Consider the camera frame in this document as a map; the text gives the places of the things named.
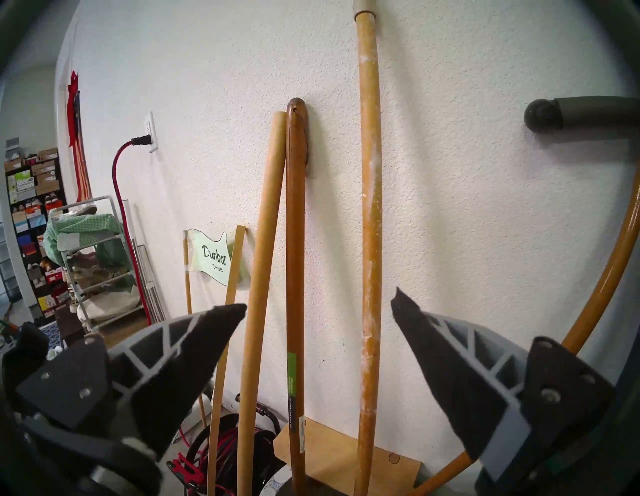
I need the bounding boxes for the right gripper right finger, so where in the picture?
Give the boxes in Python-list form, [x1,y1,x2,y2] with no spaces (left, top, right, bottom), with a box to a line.
[391,287,617,482]

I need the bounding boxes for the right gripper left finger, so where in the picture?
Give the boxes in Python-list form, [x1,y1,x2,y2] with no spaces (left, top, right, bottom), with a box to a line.
[14,303,248,462]

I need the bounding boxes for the thick light wooden dowel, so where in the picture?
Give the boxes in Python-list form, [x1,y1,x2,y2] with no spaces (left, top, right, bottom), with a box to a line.
[236,110,288,496]

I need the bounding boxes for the paint-flecked pole with threaded tip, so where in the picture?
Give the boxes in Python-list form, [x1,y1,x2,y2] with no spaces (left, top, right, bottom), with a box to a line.
[351,0,386,496]

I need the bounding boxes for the blue white floral ceramic pot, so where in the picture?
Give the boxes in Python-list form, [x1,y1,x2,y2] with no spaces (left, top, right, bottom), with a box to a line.
[259,465,301,496]

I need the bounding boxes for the white cloth bag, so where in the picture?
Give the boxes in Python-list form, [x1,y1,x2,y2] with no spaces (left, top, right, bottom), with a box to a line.
[80,290,142,323]

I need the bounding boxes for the green Dunbar sign on stick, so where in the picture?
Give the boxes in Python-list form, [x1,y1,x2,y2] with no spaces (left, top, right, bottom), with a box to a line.
[182,227,237,427]

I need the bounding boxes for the light wooden board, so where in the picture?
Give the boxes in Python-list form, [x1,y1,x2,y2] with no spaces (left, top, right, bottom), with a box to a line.
[273,416,423,496]

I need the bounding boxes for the green checkered cloth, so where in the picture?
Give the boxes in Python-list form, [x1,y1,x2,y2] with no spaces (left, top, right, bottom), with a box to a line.
[42,212,127,263]

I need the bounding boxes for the black shelf of shoe boxes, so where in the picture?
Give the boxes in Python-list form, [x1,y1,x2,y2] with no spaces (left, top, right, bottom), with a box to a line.
[4,146,72,322]

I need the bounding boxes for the striped flag with red bow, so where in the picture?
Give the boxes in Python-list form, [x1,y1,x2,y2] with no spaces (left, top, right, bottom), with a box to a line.
[66,70,94,204]

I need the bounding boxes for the dark brown handle green label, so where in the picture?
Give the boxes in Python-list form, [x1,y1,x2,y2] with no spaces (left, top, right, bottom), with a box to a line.
[284,97,309,496]

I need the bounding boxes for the grey wire shelf rack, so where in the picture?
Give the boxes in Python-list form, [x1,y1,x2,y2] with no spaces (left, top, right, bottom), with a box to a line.
[47,196,153,335]

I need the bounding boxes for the orange handled green rake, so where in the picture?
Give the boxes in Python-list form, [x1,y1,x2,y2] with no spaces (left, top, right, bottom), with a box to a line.
[404,165,640,496]

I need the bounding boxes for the red black power cord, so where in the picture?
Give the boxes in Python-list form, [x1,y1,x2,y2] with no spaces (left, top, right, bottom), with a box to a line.
[111,135,154,327]

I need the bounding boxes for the white wall outlet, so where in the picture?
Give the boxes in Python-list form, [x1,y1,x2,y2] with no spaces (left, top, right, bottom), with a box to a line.
[143,110,161,154]

